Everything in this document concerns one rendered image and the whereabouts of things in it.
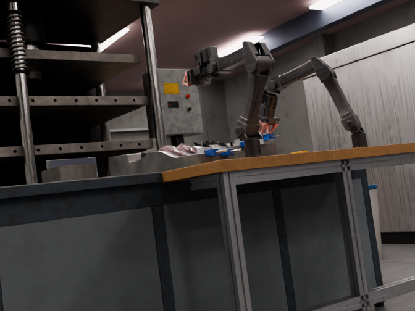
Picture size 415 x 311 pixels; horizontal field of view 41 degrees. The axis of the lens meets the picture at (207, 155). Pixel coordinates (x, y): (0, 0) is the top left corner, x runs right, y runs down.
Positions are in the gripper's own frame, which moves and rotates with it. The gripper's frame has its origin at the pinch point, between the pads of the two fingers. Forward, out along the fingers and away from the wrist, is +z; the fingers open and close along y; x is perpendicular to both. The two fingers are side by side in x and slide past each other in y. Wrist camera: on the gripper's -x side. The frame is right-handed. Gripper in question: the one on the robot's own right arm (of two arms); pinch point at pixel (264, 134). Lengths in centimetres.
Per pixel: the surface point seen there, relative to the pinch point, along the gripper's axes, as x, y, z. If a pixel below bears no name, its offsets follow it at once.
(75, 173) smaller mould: 4, 98, 15
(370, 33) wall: -433, -618, -63
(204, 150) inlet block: 22, 52, 1
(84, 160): -62, 63, 32
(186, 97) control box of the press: -83, -9, 0
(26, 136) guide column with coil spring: -64, 94, 20
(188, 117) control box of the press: -78, -10, 11
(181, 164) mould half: 18, 60, 8
